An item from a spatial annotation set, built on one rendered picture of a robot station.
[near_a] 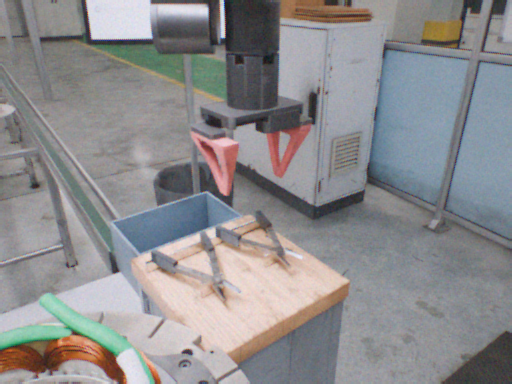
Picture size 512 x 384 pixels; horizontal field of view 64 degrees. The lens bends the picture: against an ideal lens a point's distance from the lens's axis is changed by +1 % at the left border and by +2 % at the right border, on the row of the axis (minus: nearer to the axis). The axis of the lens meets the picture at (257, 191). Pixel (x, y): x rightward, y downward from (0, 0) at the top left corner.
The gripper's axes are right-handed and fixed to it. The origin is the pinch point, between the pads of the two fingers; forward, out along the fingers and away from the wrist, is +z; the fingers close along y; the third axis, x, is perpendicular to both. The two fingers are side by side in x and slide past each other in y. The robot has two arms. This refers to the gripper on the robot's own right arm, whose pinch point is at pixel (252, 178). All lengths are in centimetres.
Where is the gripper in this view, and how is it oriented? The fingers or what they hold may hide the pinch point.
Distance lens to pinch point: 49.5
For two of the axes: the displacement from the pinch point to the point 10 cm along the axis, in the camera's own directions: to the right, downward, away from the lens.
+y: -7.9, 2.7, -5.6
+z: 0.0, 9.0, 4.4
